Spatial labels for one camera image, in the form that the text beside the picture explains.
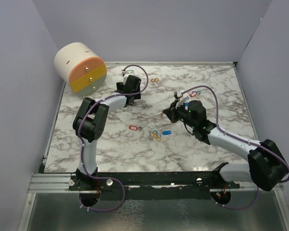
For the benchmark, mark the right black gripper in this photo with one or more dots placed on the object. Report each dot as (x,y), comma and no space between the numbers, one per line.
(171,112)

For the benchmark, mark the black mounting base bar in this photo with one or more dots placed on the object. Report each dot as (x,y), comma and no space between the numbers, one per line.
(118,191)

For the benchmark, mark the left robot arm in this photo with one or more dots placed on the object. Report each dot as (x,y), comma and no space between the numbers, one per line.
(91,117)

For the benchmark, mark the round three-drawer storage box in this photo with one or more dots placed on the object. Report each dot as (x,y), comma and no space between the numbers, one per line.
(80,68)

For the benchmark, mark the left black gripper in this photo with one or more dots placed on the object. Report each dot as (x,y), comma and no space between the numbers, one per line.
(119,85)

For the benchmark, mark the orange blue carabiner cluster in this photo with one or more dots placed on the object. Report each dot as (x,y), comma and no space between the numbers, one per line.
(156,135)

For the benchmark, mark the aluminium rail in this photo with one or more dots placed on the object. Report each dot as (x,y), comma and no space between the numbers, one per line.
(53,183)

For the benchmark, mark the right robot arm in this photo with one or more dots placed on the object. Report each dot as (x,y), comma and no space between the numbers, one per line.
(265,166)

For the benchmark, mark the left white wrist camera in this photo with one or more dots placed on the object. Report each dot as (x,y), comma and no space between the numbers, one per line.
(127,72)

